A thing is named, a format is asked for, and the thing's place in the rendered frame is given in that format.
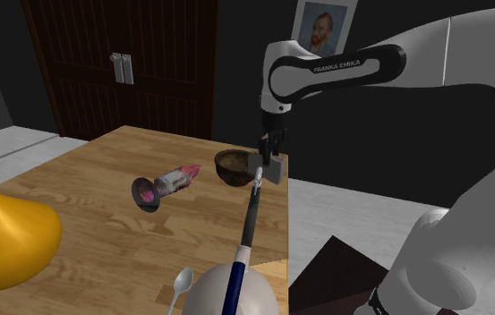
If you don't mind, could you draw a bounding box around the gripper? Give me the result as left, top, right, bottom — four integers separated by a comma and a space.
258, 110, 287, 166

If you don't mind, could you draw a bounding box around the grey box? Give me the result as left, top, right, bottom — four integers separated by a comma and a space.
246, 151, 287, 185

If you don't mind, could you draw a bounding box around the brown bowl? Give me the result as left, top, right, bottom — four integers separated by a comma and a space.
214, 149, 257, 188

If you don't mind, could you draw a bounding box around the black and blue pen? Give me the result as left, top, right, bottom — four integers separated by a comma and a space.
221, 166, 265, 315

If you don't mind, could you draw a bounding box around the pink patterned bottle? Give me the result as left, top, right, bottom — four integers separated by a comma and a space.
131, 164, 202, 214

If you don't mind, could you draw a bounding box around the dark brown door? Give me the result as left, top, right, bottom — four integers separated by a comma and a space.
21, 0, 221, 142

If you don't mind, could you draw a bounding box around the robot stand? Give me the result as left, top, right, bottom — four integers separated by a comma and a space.
288, 235, 392, 315

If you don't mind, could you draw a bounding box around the white round object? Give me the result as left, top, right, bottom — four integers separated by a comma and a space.
181, 262, 281, 315

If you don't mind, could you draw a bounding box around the silver spoon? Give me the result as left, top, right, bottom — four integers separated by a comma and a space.
166, 267, 195, 315

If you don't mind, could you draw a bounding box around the wooden table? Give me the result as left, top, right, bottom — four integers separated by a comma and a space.
0, 125, 290, 315

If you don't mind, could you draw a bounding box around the yellow vase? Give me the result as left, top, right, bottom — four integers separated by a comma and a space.
0, 147, 64, 293

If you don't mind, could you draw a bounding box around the portrait wall picture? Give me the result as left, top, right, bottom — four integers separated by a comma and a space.
290, 0, 360, 58

